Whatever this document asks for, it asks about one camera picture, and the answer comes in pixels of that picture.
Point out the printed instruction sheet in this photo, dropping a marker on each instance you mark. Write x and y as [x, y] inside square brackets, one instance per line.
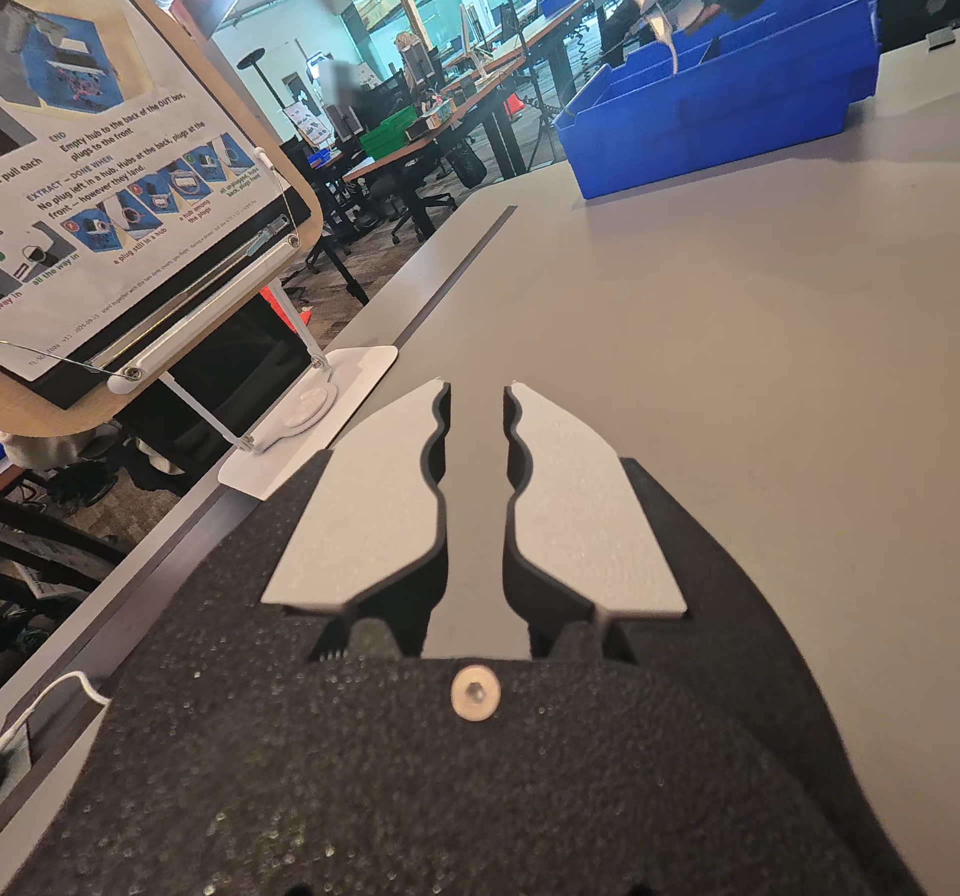
[112, 161]

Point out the wooden background desk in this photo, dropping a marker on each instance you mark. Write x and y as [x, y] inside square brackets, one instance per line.
[450, 133]

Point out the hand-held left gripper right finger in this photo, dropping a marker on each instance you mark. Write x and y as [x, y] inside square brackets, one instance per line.
[585, 529]

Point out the black floor lamp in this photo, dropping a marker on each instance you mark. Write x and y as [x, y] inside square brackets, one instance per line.
[253, 56]

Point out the green plastic bin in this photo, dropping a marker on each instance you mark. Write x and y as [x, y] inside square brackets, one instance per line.
[386, 135]

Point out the black mesh office chair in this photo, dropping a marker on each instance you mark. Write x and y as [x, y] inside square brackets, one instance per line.
[247, 386]

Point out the blue plastic bin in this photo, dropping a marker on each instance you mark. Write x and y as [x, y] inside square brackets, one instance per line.
[712, 116]

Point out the orange traffic cone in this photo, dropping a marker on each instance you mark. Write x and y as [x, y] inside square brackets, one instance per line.
[514, 109]
[268, 304]

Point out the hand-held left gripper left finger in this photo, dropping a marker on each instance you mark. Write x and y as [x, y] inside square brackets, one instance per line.
[360, 514]

